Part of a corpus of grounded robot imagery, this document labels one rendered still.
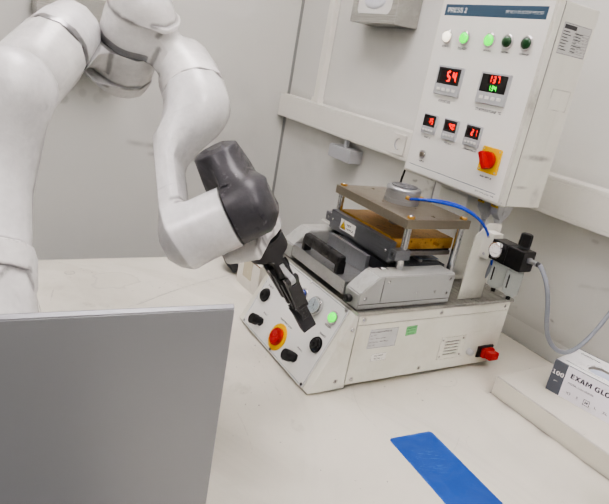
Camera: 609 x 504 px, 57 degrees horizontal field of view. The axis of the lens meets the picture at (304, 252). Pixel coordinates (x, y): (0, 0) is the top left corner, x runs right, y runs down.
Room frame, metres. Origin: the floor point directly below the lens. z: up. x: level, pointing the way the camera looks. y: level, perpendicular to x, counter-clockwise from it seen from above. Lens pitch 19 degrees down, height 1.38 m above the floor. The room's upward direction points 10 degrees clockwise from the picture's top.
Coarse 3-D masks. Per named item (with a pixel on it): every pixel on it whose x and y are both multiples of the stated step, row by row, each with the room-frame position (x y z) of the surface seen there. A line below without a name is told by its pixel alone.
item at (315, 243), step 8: (304, 240) 1.22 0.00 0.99; (312, 240) 1.19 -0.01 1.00; (320, 240) 1.19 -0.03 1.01; (304, 248) 1.22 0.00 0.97; (312, 248) 1.19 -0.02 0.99; (320, 248) 1.16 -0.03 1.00; (328, 248) 1.14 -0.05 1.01; (328, 256) 1.13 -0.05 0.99; (336, 256) 1.11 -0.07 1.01; (344, 256) 1.11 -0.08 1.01; (336, 264) 1.10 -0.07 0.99; (344, 264) 1.11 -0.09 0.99; (336, 272) 1.10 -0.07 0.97
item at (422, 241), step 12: (360, 216) 1.27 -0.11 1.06; (372, 216) 1.29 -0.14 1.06; (372, 228) 1.20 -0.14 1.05; (384, 228) 1.20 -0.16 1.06; (396, 228) 1.22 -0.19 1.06; (396, 240) 1.14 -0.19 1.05; (420, 240) 1.18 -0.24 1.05; (432, 240) 1.20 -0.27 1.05; (444, 240) 1.22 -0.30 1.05; (420, 252) 1.18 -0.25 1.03; (432, 252) 1.20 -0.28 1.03; (444, 252) 1.22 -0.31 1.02
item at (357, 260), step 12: (336, 240) 1.24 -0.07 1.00; (300, 252) 1.23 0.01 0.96; (312, 252) 1.21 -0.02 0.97; (348, 252) 1.19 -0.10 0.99; (360, 252) 1.16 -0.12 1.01; (312, 264) 1.18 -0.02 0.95; (324, 264) 1.15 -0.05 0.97; (348, 264) 1.18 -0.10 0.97; (360, 264) 1.15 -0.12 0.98; (324, 276) 1.13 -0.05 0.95; (336, 276) 1.10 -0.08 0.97; (348, 276) 1.10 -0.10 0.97; (336, 288) 1.09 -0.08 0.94
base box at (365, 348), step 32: (352, 320) 1.02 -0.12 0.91; (384, 320) 1.06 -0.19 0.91; (416, 320) 1.11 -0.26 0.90; (448, 320) 1.16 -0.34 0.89; (480, 320) 1.22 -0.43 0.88; (352, 352) 1.03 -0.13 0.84; (384, 352) 1.07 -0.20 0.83; (416, 352) 1.12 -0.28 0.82; (448, 352) 1.18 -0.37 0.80; (480, 352) 1.23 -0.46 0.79; (320, 384) 0.99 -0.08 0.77
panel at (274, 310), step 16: (272, 288) 1.24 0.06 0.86; (304, 288) 1.16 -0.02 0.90; (320, 288) 1.13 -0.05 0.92; (256, 304) 1.24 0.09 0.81; (272, 304) 1.20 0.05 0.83; (288, 304) 1.17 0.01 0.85; (336, 304) 1.07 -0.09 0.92; (272, 320) 1.17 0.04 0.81; (288, 320) 1.14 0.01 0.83; (320, 320) 1.07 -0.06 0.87; (336, 320) 1.04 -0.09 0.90; (256, 336) 1.17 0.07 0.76; (288, 336) 1.11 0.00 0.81; (304, 336) 1.07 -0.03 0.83; (320, 336) 1.04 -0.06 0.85; (272, 352) 1.11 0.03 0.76; (304, 352) 1.05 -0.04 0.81; (320, 352) 1.02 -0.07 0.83; (288, 368) 1.05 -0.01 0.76; (304, 368) 1.02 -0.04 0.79; (304, 384) 1.00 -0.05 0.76
